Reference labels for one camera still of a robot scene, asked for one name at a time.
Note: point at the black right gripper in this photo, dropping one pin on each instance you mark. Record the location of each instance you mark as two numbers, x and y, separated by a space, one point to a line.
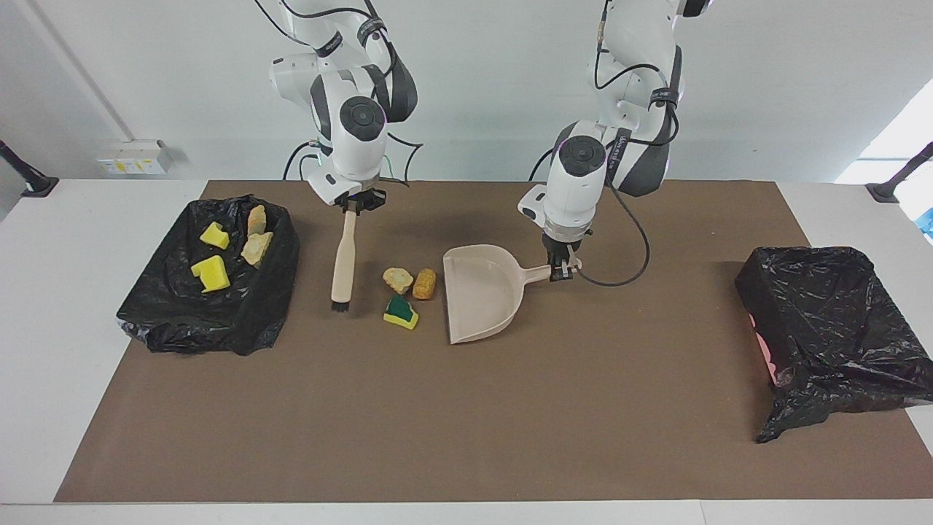
364 200

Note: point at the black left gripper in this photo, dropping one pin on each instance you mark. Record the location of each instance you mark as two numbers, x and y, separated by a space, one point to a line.
563 244

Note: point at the beige brush with black bristles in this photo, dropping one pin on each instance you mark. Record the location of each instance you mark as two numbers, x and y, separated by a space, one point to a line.
344 262

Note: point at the pale bread chunk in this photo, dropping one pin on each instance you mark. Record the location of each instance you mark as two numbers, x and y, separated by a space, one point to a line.
398 280

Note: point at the beige plastic dustpan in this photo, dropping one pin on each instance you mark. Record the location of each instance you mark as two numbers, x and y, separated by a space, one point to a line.
477 292

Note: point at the brown round bread roll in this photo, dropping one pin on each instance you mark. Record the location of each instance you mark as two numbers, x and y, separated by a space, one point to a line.
425 284

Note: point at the small striped croissant piece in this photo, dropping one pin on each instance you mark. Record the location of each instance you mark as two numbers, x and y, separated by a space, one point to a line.
256 220

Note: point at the large striped croissant piece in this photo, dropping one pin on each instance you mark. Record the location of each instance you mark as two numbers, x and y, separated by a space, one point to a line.
256 248

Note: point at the green and yellow sponge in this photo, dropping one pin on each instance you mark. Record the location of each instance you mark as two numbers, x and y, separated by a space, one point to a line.
401 315

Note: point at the small yellow sponge piece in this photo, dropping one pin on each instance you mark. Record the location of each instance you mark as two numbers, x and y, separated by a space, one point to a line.
214 236

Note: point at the large yellow sponge piece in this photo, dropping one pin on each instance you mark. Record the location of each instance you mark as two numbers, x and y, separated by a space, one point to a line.
211 275

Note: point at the pink bin with black bag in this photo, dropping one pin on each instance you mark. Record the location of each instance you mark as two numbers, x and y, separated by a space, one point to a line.
831 328

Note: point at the brown table mat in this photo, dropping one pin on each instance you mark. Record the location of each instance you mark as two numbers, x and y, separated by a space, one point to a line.
466 452

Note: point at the blue object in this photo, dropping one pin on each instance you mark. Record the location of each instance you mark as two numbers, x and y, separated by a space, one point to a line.
928 222

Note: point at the white wall socket box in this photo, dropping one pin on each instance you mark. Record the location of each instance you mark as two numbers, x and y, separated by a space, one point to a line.
131 158

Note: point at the black camera stand foot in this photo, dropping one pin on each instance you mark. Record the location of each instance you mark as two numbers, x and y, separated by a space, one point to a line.
33 182
885 191

